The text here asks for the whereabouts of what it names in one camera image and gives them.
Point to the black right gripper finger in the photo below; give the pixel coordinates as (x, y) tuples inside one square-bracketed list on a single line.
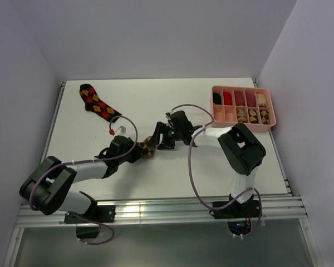
[(166, 144), (159, 136)]

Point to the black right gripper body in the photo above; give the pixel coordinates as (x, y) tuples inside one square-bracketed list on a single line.
[(173, 134)]

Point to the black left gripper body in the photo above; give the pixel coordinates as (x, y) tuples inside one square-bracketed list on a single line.
[(131, 155)]

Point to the black red yellow argyle sock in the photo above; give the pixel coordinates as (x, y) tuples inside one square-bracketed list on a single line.
[(95, 105)]

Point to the beige orange brown argyle sock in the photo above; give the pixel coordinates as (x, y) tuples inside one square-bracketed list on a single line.
[(241, 116)]

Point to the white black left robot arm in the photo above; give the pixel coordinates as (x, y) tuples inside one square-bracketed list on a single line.
[(48, 188)]

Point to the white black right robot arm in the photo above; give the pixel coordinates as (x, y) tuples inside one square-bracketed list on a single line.
[(242, 149)]

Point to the black rolled sock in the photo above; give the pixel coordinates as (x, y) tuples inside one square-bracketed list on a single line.
[(217, 99)]

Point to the red rolled sock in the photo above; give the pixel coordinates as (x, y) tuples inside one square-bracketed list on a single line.
[(227, 98)]

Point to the dark pink rolled sock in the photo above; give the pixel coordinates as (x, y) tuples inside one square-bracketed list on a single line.
[(239, 98)]

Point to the brown yellow argyle rolled sock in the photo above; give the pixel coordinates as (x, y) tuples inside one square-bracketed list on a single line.
[(253, 117)]

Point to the magenta rolled sock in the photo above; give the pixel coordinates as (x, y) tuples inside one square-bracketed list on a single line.
[(251, 99)]

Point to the pink divided organizer tray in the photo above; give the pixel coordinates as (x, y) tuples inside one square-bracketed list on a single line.
[(225, 116)]

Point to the brown cream argyle rolled sock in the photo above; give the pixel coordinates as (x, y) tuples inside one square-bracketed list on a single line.
[(265, 117)]

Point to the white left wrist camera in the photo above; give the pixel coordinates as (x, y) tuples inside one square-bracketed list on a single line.
[(120, 131)]

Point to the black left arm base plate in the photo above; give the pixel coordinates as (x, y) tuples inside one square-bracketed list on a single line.
[(97, 214)]

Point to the aluminium table edge rail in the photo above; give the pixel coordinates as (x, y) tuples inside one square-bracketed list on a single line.
[(52, 125)]

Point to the black box under rail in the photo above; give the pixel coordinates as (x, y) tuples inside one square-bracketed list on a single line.
[(87, 232)]

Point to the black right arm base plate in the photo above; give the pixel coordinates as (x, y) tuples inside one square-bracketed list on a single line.
[(250, 209)]

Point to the aluminium front mounting rail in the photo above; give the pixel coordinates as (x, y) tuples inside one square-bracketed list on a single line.
[(166, 211)]

